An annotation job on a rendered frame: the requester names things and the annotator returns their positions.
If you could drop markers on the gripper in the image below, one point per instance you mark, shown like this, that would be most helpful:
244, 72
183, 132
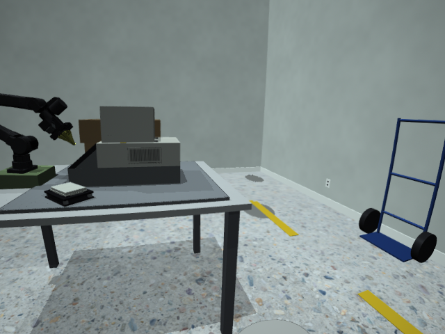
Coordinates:
64, 133

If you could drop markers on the white thermal cycler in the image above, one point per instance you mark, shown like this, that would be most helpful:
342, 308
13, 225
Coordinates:
128, 153

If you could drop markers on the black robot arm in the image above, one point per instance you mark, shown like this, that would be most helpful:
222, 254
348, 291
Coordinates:
23, 145

